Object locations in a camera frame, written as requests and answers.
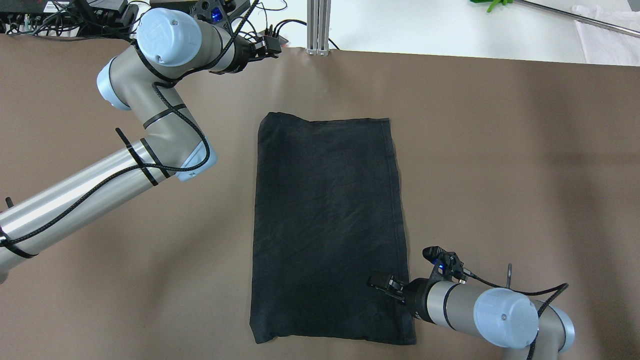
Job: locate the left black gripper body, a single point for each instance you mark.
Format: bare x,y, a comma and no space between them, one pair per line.
243,52

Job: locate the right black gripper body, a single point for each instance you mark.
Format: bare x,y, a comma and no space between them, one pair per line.
416,294

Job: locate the black graphic t-shirt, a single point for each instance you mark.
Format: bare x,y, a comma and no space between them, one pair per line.
328,214

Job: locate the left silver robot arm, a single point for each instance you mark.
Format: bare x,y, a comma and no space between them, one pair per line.
169,46

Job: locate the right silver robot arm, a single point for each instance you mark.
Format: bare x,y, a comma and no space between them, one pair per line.
525,329

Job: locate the power strip with plugs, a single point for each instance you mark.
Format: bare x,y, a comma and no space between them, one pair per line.
272,37

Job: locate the aluminium frame post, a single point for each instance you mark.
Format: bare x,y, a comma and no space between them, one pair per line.
317,28

